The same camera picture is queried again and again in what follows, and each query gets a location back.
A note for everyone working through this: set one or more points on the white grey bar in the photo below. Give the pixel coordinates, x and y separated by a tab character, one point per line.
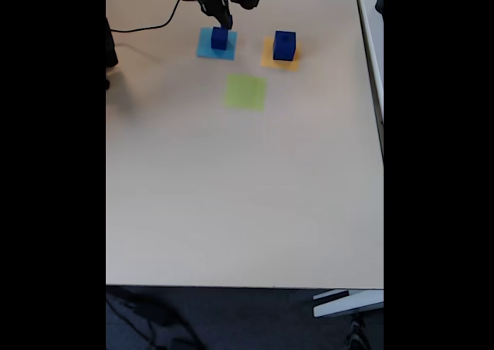
347	303

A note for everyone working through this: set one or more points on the small blue cube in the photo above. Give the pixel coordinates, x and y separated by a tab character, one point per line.
219	39

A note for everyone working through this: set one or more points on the blue square sheet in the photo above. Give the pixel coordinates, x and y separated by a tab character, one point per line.
204	52

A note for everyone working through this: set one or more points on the green square sheet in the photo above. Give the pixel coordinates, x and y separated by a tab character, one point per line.
245	92

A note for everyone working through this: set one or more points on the white neighbouring table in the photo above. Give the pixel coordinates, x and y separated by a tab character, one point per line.
372	37

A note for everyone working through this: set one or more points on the orange square sheet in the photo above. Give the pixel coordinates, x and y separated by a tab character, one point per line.
268	62

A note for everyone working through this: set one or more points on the large blue cube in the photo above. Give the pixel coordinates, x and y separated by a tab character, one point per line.
285	46

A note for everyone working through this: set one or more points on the dark blue object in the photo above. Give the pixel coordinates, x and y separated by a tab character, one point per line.
380	2

